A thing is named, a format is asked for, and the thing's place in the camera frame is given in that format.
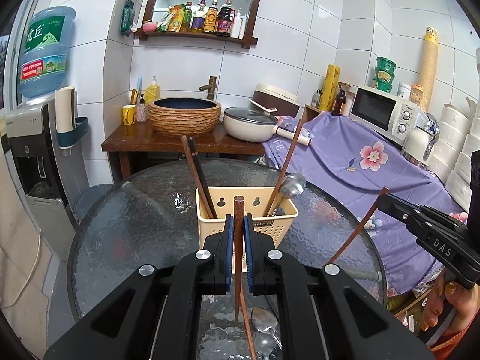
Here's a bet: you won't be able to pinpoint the black chopstick gold band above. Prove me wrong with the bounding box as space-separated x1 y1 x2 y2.
187 136 217 219

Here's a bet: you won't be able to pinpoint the brown wooden chopstick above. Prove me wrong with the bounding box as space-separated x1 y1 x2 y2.
263 116 305 217
181 135 217 219
233 195 245 322
328 187 389 264

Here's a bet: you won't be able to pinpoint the purple floral cloth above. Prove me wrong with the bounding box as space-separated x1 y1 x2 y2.
262 111 470 297

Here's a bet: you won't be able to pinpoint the orange knit sleeve forearm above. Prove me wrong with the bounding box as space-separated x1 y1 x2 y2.
430 325 480 360

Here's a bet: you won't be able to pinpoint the dark soy sauce bottle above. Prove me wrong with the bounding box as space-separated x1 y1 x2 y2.
215 0 236 37

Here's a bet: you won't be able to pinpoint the wooden side table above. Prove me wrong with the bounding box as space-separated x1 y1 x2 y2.
102 123 264 182

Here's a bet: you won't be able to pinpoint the beige perforated utensil holder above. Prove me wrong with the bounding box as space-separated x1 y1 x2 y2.
195 186 299 249

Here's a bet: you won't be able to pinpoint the steel spoon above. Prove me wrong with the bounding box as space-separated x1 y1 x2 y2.
269 173 307 216
251 307 282 350

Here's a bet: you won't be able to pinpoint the yellow foil roll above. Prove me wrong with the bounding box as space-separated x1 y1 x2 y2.
319 64 341 111

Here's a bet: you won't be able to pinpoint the white pan with lid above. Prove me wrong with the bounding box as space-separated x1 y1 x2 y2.
223 107 295 143

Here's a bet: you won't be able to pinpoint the wooden framed wall shelf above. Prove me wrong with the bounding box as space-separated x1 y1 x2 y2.
137 0 260 50

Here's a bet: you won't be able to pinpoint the yellow mug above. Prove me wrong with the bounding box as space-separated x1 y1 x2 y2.
122 104 137 126

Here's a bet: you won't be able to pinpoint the white paper roll stacks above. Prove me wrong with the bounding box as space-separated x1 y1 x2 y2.
427 46 480 211

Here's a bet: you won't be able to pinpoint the blue water jug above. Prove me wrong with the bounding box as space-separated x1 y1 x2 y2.
18 6 77 98

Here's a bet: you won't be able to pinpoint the white microwave oven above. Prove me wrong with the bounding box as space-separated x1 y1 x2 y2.
350 86 428 146

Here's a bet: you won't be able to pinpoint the right hand yellow nails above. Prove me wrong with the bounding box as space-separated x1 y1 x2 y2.
421 269 479 336

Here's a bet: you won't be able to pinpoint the woven pattern basin sink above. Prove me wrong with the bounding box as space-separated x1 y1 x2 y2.
148 97 221 137

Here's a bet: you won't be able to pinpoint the brown white rice cooker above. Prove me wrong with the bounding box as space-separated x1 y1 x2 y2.
250 84 300 117

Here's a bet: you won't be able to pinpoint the tall stack paper cups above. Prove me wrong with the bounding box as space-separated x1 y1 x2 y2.
419 26 439 112

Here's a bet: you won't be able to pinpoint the bronze faucet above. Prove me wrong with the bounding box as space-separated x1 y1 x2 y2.
199 76 217 101

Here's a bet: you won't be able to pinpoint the white thermos kettle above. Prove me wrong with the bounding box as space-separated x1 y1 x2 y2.
402 113 440 169

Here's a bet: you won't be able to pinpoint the water dispenser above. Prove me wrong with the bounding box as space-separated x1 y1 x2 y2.
6 97 76 262

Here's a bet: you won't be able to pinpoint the round glass table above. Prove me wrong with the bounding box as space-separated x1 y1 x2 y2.
67 159 387 359

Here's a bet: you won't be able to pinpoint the yellow soap bottle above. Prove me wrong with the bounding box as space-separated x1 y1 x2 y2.
144 76 160 104

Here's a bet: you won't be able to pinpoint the stack of green bowls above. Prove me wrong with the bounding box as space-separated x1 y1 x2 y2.
373 57 396 93

